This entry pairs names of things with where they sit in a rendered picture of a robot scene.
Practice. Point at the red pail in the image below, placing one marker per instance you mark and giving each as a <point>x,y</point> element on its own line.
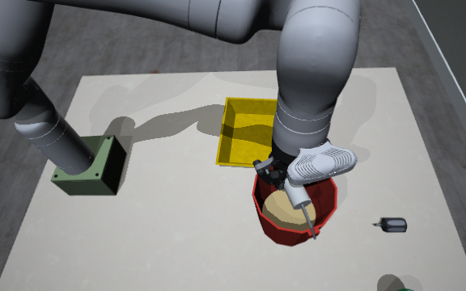
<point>278,216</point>

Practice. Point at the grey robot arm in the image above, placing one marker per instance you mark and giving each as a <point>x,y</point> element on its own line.
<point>315,56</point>

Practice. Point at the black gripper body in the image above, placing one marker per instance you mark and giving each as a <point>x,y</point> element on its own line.
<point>280,158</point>

